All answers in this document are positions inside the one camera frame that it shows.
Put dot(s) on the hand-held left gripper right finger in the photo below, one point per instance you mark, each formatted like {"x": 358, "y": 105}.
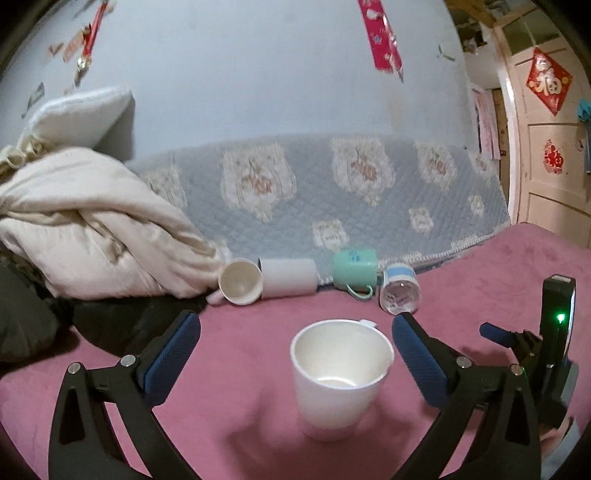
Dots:
{"x": 419, "y": 364}

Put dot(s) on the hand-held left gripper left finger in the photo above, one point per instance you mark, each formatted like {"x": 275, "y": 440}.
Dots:
{"x": 171, "y": 357}

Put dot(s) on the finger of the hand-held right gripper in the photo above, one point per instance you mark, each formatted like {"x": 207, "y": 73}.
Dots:
{"x": 496, "y": 333}

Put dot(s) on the white cup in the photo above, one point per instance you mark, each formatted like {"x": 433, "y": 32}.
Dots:
{"x": 341, "y": 383}

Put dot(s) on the person's right forearm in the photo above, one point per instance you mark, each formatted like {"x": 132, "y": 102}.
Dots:
{"x": 564, "y": 465}

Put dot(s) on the pale pink cup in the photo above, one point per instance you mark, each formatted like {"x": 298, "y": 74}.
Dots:
{"x": 288, "y": 276}

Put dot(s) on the person's right hand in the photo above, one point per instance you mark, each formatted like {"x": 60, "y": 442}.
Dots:
{"x": 554, "y": 442}

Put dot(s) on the white blue printed mug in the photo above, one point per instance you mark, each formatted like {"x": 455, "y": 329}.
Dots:
{"x": 400, "y": 290}

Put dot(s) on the pink blanket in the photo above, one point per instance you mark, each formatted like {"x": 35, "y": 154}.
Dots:
{"x": 249, "y": 406}

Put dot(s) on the dark cloth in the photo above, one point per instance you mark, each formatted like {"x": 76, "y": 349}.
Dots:
{"x": 51, "y": 318}

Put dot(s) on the cream panelled door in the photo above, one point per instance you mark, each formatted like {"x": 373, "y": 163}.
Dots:
{"x": 545, "y": 207}

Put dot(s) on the cream quilt bundle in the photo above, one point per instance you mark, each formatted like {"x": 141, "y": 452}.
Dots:
{"x": 92, "y": 230}

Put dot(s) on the red paper cutting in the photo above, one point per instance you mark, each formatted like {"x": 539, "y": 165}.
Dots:
{"x": 553, "y": 157}

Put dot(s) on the blue-grey floral quilted cover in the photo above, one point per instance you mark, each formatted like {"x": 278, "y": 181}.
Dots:
{"x": 323, "y": 194}

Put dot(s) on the teal hanging cloth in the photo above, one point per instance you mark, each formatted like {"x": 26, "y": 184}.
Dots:
{"x": 584, "y": 111}

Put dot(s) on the white pillow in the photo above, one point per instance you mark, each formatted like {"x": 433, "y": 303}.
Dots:
{"x": 83, "y": 117}

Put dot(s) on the red diamond door poster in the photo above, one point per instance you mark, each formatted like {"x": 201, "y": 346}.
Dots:
{"x": 549, "y": 81}

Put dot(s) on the red hanging ornament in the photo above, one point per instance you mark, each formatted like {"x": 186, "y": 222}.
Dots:
{"x": 92, "y": 34}

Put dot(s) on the red wall banner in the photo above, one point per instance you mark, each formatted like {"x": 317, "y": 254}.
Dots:
{"x": 382, "y": 39}

